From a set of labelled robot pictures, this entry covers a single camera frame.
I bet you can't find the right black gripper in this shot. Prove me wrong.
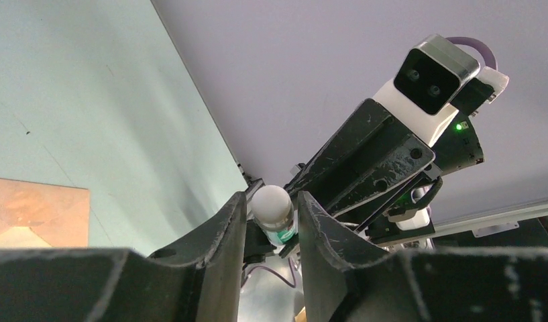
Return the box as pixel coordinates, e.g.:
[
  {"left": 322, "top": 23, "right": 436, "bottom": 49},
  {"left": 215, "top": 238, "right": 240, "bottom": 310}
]
[{"left": 285, "top": 99, "right": 484, "bottom": 245}]

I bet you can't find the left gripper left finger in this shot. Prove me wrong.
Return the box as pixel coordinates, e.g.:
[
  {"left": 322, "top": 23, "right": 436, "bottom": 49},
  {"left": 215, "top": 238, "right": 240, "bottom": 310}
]
[{"left": 0, "top": 192, "right": 246, "bottom": 321}]

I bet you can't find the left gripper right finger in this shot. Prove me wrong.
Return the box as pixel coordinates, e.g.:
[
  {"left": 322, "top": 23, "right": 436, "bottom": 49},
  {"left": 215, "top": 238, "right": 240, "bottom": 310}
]
[{"left": 297, "top": 191, "right": 548, "bottom": 321}]

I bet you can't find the white green glue stick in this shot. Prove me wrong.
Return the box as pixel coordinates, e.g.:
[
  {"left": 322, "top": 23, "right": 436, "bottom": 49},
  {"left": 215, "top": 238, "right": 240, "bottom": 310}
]
[{"left": 250, "top": 185, "right": 297, "bottom": 246}]

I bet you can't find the tan paper envelope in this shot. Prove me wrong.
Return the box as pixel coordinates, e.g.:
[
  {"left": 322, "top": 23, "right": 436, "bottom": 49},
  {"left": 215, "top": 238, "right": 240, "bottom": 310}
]
[{"left": 0, "top": 178, "right": 91, "bottom": 248}]

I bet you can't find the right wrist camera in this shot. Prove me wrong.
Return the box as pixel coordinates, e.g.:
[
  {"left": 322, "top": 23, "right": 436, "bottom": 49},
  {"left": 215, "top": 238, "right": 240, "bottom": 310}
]
[{"left": 372, "top": 34, "right": 510, "bottom": 147}]

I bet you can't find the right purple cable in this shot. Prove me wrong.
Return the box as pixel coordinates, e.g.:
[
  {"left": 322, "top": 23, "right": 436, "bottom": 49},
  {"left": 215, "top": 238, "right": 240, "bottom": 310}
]
[{"left": 447, "top": 36, "right": 499, "bottom": 72}]

